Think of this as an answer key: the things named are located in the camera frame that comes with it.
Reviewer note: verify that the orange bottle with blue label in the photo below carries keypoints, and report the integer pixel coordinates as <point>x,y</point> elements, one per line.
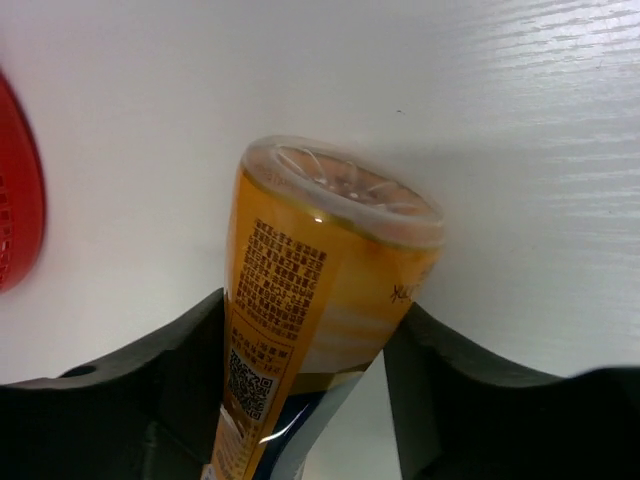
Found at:
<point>325,255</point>

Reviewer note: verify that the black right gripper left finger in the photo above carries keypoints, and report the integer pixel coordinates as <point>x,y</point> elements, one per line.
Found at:
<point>148,410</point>

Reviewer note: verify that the red plastic mesh bin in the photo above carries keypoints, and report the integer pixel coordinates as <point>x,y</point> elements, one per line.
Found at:
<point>23,199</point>

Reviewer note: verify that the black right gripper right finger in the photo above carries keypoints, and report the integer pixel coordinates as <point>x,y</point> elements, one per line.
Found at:
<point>461,411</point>

